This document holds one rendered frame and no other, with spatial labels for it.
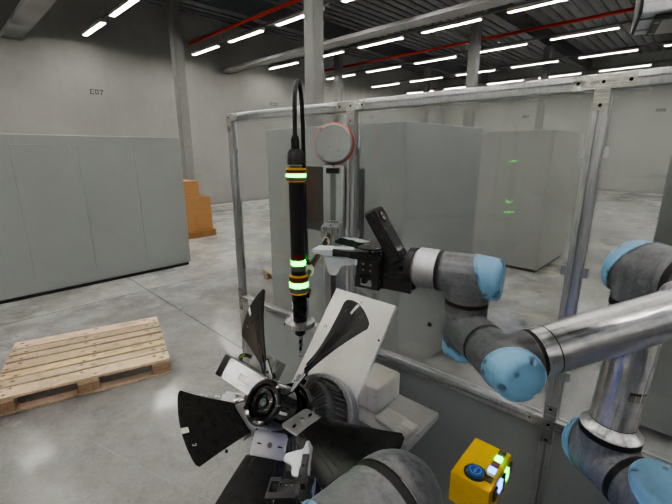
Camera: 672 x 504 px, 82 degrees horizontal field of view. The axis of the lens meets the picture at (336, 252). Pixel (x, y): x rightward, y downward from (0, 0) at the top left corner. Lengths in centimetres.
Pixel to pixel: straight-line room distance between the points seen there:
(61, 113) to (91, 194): 694
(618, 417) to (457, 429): 82
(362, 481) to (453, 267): 37
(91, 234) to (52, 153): 113
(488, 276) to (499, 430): 103
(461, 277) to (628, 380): 44
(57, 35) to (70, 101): 158
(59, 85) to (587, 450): 1301
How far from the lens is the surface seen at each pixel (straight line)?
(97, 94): 1336
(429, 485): 54
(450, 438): 178
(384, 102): 158
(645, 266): 91
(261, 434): 113
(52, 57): 1326
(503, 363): 61
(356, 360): 129
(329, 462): 98
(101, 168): 634
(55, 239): 629
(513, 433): 164
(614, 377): 100
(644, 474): 101
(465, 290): 70
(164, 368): 374
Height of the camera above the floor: 185
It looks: 15 degrees down
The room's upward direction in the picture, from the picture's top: straight up
